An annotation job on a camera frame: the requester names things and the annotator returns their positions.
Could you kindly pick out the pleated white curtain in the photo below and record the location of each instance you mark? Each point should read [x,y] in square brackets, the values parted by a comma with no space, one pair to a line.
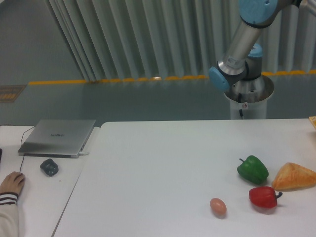
[132,39]

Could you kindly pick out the silver closed laptop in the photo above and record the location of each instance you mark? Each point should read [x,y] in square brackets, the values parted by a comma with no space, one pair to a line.
[58,138]

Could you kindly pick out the person's bare hand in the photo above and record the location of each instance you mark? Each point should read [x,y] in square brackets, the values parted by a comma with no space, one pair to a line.
[13,184]

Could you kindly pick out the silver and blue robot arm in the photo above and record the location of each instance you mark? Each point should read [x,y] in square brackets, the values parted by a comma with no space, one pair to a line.
[255,16]

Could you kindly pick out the white striped sleeve forearm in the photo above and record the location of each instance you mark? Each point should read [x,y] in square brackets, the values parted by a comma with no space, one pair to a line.
[9,217]

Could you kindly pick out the brown egg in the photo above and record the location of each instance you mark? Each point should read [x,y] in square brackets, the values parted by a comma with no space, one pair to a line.
[218,207]

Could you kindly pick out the small black gadget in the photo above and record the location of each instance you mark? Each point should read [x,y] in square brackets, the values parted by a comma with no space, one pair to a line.
[49,167]

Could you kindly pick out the green bell pepper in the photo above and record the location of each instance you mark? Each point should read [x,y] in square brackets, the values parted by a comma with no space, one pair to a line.
[253,170]

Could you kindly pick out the red bell pepper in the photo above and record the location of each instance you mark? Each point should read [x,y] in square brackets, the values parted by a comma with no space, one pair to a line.
[264,197]

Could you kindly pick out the triangular toasted bread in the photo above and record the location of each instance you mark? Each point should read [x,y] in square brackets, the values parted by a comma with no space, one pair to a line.
[292,176]

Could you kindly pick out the yellow box corner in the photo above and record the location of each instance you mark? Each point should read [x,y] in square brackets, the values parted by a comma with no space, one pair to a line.
[312,120]

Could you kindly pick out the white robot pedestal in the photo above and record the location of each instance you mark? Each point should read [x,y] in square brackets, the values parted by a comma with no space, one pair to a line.
[248,98]

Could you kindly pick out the brown floor mat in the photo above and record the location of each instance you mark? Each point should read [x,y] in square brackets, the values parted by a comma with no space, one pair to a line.
[9,93]

